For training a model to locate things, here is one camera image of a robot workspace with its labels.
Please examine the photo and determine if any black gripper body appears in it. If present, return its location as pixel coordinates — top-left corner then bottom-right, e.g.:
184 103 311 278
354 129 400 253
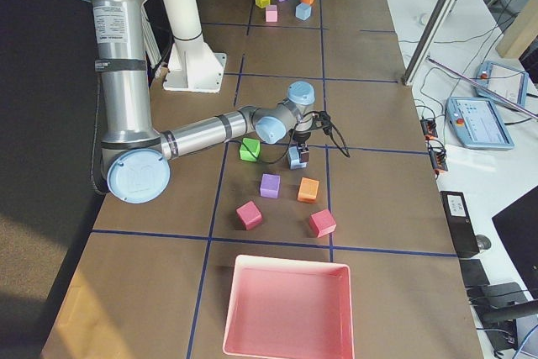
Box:
293 119 313 145

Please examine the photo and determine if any dark red foam block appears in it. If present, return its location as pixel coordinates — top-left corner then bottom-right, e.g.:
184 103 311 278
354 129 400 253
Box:
235 201 263 230

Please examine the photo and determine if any aluminium frame post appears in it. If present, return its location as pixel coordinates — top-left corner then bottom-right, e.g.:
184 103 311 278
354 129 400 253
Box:
402 0 456 86

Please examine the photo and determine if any teach pendant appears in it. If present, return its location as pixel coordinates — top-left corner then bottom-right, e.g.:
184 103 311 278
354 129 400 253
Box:
446 97 514 150
475 61 530 107

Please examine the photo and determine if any green foam block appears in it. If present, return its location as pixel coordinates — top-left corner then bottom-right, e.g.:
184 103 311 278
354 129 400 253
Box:
239 137 261 162

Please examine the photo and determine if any teach pendant far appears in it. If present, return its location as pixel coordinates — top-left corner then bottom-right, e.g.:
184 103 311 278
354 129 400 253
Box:
475 61 530 107

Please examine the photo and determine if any pink plastic tray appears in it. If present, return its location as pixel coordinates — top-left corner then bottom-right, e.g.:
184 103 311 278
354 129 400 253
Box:
223 255 355 358

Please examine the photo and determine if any black power box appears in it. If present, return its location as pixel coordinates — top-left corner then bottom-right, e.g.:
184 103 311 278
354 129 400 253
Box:
440 191 479 258

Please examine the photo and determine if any teach pendant near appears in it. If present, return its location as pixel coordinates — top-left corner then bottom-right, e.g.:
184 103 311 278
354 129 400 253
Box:
446 97 514 150

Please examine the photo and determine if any light blue foam block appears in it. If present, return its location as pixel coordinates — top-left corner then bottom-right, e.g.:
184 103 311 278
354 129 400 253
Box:
287 146 308 170
295 3 312 21

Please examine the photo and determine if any pink foam block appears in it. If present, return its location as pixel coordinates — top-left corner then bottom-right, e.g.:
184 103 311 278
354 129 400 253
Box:
265 5 278 23

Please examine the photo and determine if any purple foam block right side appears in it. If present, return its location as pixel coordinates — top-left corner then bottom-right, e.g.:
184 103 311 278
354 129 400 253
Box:
260 173 281 198

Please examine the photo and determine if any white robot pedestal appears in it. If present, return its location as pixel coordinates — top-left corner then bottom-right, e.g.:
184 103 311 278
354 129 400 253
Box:
163 0 227 93

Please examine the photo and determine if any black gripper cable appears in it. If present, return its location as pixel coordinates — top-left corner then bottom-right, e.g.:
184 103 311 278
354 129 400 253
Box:
226 109 352 165

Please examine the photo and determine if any orange foam block right side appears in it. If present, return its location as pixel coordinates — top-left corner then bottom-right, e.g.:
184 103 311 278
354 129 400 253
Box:
297 177 319 203

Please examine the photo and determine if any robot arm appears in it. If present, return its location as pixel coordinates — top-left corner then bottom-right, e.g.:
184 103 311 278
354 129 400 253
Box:
82 0 315 203

